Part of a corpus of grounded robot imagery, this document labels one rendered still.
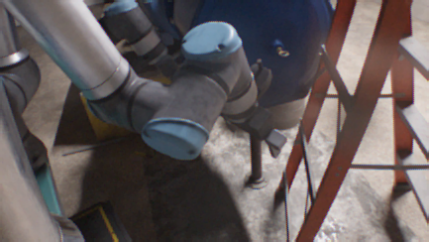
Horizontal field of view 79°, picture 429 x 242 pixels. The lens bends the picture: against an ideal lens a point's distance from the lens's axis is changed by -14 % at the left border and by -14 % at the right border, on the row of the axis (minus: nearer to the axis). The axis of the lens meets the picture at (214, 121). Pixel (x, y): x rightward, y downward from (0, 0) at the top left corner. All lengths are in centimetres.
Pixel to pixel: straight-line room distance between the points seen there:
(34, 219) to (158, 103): 25
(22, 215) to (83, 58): 25
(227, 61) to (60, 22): 24
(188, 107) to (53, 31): 20
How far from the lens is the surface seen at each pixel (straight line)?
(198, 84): 43
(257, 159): 151
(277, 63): 104
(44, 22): 40
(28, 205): 26
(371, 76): 74
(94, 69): 44
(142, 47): 87
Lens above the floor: 123
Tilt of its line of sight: 36 degrees down
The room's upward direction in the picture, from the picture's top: 8 degrees counter-clockwise
